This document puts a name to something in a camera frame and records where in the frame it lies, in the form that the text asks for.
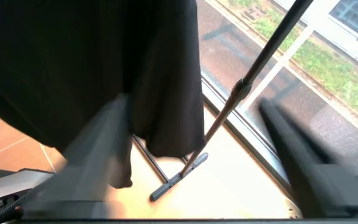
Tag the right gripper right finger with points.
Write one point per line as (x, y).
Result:
(315, 180)

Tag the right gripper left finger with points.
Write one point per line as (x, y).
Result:
(89, 174)

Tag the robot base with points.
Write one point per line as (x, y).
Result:
(5, 186)

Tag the black clothes rack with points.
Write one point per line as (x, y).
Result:
(241, 90)

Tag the window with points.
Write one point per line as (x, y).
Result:
(322, 77)

